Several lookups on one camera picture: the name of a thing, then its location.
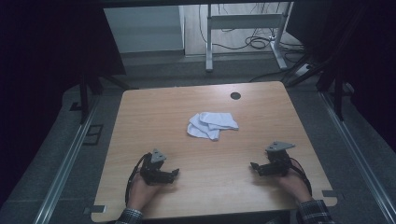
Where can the person's right hand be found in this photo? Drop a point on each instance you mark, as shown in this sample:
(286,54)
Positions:
(294,186)

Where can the person's left hand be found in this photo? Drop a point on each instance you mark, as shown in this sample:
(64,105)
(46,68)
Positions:
(141,193)

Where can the white cabinet panel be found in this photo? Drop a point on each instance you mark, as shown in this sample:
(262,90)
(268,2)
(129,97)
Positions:
(143,29)

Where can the black metal stand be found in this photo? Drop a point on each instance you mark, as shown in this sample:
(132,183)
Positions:
(338,96)
(84,96)

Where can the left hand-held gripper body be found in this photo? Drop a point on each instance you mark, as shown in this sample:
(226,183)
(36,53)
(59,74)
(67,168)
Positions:
(152,172)

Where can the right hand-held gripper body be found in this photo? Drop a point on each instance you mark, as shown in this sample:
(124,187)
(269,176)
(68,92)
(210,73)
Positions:
(277,163)

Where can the black floor frame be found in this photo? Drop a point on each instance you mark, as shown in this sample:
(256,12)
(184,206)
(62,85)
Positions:
(93,134)

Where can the dark curtain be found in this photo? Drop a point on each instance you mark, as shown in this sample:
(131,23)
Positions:
(358,46)
(40,62)

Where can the white power strip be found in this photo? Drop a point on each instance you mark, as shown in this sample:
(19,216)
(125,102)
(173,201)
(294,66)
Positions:
(302,69)

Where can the white metal desk frame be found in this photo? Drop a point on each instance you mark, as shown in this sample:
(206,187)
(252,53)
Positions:
(243,21)

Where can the aluminium floor rail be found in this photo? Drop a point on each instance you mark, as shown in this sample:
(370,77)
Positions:
(67,165)
(358,155)

